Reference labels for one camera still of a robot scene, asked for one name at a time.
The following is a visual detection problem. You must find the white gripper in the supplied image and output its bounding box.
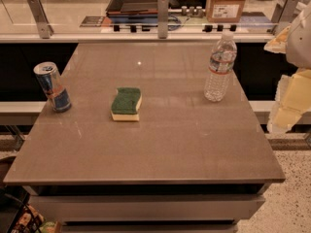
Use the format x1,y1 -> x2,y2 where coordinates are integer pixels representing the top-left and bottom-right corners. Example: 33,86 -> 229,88
263,3 -> 311,133

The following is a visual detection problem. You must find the blue silver redbull can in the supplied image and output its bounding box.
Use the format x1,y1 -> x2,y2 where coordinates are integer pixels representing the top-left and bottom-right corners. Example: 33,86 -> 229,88
33,62 -> 71,113

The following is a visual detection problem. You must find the white bin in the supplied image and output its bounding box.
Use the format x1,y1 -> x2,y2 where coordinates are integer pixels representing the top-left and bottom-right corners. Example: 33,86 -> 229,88
277,0 -> 311,22

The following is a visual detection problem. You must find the clear plastic water bottle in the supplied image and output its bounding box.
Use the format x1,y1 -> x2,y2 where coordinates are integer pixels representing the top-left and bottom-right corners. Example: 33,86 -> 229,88
204,31 -> 237,102

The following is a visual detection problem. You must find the brown cardboard box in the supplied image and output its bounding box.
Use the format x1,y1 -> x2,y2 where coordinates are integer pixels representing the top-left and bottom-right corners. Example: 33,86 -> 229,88
205,0 -> 246,22

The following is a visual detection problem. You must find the green yellow sponge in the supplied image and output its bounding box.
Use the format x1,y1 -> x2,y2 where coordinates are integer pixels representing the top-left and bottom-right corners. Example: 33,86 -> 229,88
111,87 -> 142,121

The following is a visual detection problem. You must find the glass barrier panel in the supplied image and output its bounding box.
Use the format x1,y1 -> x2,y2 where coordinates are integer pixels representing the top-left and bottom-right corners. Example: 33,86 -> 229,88
0,0 -> 311,36

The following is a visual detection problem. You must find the dark open tray box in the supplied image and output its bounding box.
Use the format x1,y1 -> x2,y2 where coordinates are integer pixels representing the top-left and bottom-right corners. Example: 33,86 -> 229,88
106,0 -> 157,16

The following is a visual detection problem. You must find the right metal glass bracket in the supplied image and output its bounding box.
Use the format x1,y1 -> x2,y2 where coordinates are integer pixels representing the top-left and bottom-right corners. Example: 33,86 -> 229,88
271,0 -> 299,35

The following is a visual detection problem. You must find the metal glass bracket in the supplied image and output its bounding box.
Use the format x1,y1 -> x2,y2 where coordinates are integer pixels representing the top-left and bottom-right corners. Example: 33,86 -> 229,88
27,0 -> 53,39
157,0 -> 169,39
271,0 -> 299,35

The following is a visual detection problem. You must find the middle metal glass bracket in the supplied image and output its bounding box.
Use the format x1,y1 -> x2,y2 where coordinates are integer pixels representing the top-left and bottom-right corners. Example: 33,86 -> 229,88
157,0 -> 169,39

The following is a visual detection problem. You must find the left metal glass bracket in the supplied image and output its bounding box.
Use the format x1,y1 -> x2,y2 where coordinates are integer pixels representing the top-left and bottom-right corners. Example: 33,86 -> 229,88
27,0 -> 53,39

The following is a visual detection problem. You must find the black wire basket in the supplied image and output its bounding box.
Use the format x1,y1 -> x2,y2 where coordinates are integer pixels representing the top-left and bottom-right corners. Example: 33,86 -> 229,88
0,189 -> 45,233

